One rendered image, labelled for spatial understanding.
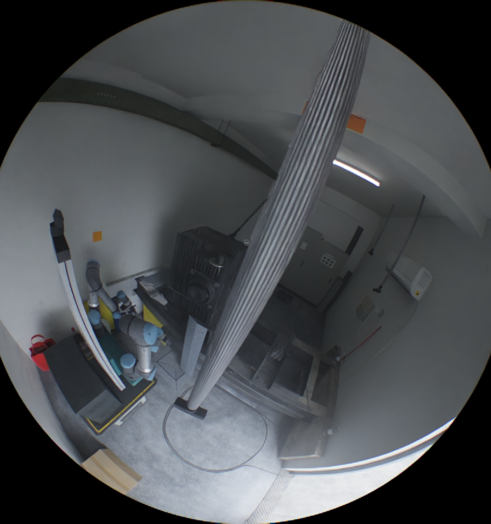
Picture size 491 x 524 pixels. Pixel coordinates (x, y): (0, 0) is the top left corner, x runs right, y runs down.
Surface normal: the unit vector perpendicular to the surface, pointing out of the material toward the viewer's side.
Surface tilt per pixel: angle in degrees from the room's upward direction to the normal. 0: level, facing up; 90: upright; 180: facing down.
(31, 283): 90
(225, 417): 0
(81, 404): 0
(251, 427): 0
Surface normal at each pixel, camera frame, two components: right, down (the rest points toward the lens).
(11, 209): 0.81, 0.49
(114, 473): 0.34, -0.84
